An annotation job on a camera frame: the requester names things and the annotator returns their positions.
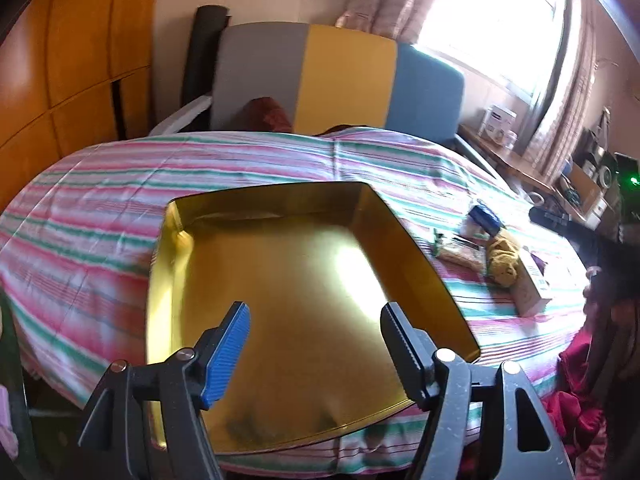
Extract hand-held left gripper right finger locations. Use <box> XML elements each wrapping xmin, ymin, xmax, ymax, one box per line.
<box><xmin>380</xmin><ymin>302</ymin><xmax>576</xmax><ymax>480</ymax></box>

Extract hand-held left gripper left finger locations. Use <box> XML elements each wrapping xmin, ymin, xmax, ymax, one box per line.
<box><xmin>77</xmin><ymin>301</ymin><xmax>251</xmax><ymax>480</ymax></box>

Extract white carton box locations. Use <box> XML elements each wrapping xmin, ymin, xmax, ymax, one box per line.
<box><xmin>512</xmin><ymin>250</ymin><xmax>553</xmax><ymax>317</ymax></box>

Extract yellow plush toy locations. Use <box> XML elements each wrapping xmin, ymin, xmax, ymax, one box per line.
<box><xmin>482</xmin><ymin>230</ymin><xmax>521</xmax><ymax>288</ymax></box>

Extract gold metal tin tray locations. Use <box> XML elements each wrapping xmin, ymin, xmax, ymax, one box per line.
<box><xmin>145</xmin><ymin>181</ymin><xmax>482</xmax><ymax>456</ymax></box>

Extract blue tissue pack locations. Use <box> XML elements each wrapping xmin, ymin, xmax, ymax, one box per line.
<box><xmin>462</xmin><ymin>204</ymin><xmax>503</xmax><ymax>238</ymax></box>

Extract black device with green light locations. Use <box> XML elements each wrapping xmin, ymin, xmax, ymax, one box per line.
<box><xmin>612</xmin><ymin>152</ymin><xmax>640</xmax><ymax>231</ymax></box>

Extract cardboard box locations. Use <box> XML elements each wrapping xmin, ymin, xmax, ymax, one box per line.
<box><xmin>565</xmin><ymin>160</ymin><xmax>608</xmax><ymax>218</ymax></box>

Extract red cloth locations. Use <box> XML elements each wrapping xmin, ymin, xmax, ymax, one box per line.
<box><xmin>542</xmin><ymin>325</ymin><xmax>608</xmax><ymax>480</ymax></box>

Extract wooden desk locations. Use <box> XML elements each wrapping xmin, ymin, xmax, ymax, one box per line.
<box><xmin>457</xmin><ymin>122</ymin><xmax>556</xmax><ymax>191</ymax></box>

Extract white carton on desk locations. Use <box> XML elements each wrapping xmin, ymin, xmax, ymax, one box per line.
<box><xmin>480</xmin><ymin>105</ymin><xmax>518</xmax><ymax>141</ymax></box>

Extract striped bedsheet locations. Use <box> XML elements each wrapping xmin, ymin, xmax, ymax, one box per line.
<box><xmin>0</xmin><ymin>127</ymin><xmax>588</xmax><ymax>478</ymax></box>

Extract white armrest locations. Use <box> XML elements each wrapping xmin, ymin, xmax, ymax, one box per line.
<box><xmin>147</xmin><ymin>95</ymin><xmax>213</xmax><ymax>136</ymax></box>

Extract dark red pillow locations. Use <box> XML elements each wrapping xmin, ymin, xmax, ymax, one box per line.
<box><xmin>240</xmin><ymin>96</ymin><xmax>293</xmax><ymax>133</ymax></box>

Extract window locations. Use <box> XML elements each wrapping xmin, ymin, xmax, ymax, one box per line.
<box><xmin>420</xmin><ymin>0</ymin><xmax>566</xmax><ymax>106</ymax></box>

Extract grey yellow blue chair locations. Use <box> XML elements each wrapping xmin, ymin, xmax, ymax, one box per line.
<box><xmin>210</xmin><ymin>22</ymin><xmax>498</xmax><ymax>178</ymax></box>

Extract black rolled mat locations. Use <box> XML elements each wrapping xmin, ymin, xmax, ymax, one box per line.
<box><xmin>181</xmin><ymin>5</ymin><xmax>231</xmax><ymax>126</ymax></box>

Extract wooden wardrobe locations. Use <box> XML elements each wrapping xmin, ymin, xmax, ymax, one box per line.
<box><xmin>0</xmin><ymin>0</ymin><xmax>163</xmax><ymax>211</ymax></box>

